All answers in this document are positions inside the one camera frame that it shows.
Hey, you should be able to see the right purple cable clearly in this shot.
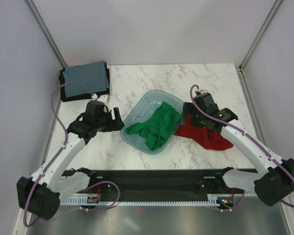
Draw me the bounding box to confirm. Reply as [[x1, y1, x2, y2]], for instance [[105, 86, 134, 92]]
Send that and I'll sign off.
[[190, 84, 294, 209]]

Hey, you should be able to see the green t shirt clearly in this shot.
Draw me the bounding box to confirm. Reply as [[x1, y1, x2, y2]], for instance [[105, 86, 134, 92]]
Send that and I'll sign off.
[[125, 102, 182, 151]]

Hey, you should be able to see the aluminium frame post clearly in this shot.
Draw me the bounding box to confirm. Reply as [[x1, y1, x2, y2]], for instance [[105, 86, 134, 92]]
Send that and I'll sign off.
[[238, 0, 285, 70], [24, 0, 67, 67]]

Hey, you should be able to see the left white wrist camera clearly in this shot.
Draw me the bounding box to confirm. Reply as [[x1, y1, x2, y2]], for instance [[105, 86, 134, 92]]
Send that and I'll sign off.
[[91, 94, 110, 104]]

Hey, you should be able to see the right aluminium frame post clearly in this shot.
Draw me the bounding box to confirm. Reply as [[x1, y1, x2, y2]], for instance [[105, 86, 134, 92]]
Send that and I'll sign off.
[[238, 0, 285, 70]]

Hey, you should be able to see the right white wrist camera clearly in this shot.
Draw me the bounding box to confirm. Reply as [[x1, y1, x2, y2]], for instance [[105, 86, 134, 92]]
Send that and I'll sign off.
[[195, 88, 209, 95]]

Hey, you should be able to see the red t shirt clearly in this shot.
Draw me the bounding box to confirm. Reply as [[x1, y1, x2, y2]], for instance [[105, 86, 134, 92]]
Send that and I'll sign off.
[[175, 125, 234, 151]]

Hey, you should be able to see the folded grey-blue t shirt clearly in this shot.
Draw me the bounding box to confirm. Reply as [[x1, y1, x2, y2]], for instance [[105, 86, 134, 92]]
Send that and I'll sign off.
[[62, 61, 110, 94]]

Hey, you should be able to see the clear teal plastic bin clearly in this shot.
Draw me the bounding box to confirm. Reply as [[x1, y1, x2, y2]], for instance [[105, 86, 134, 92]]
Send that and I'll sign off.
[[121, 90, 184, 155]]

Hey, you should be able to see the white slotted cable duct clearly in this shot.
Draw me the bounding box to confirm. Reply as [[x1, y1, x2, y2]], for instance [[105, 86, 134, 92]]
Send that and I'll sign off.
[[60, 194, 220, 207]]

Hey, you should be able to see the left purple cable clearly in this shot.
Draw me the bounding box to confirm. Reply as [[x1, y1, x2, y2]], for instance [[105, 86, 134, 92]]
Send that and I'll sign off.
[[22, 83, 98, 228]]

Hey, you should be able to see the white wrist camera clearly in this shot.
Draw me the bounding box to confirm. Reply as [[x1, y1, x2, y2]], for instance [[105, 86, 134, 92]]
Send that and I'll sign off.
[[91, 94, 110, 104], [195, 88, 209, 95]]

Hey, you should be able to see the left aluminium frame post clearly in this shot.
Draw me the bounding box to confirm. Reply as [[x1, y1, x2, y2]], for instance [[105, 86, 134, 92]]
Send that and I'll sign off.
[[24, 0, 67, 67]]

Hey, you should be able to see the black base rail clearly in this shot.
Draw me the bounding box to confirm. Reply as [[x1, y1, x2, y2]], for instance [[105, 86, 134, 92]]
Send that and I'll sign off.
[[61, 166, 245, 203]]

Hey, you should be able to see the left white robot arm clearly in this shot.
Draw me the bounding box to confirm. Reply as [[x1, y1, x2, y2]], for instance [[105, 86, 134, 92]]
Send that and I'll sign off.
[[17, 100, 124, 220]]

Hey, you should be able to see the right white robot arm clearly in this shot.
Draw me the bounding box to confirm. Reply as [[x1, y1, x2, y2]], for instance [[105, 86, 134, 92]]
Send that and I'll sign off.
[[182, 92, 294, 206]]

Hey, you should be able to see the purple cable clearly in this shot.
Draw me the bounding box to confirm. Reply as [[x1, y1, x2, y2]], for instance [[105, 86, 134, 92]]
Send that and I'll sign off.
[[22, 83, 98, 228], [190, 84, 294, 209]]

